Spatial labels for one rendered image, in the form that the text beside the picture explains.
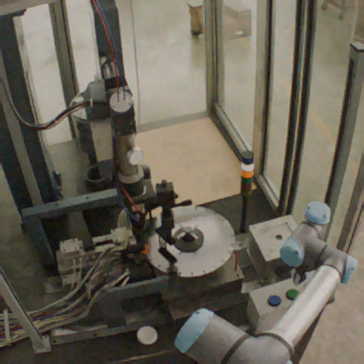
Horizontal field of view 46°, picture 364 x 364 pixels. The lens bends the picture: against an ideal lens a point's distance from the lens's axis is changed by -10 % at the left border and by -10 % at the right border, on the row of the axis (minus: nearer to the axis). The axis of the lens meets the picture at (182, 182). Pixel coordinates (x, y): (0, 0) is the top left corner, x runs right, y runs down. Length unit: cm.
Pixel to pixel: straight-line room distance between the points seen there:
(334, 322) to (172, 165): 127
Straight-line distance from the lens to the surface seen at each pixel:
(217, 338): 98
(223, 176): 220
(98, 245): 182
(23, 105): 180
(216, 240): 168
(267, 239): 176
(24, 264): 200
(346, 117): 129
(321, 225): 129
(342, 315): 269
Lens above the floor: 223
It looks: 43 degrees down
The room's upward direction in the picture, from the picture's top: 3 degrees counter-clockwise
